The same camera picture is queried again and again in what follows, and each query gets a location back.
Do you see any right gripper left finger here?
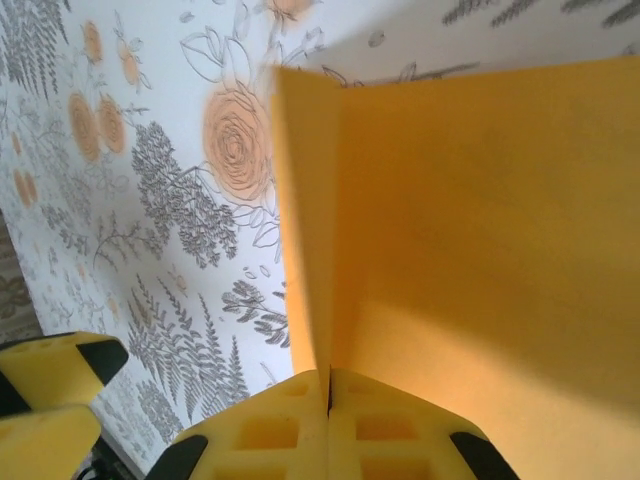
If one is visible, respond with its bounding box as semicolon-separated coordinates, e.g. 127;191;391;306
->
169;368;331;480

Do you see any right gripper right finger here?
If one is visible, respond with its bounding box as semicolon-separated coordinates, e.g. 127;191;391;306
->
329;368;522;480

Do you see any floral patterned table cover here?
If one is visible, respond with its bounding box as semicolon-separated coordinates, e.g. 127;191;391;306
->
0;0;640;480

